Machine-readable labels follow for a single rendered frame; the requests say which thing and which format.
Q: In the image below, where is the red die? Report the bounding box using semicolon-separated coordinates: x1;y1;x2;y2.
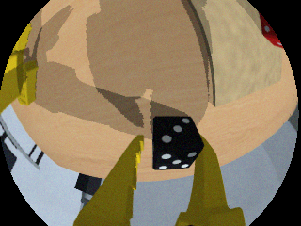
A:
259;13;284;49

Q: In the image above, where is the tan textured mat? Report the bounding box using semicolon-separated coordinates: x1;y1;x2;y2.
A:
187;0;282;107

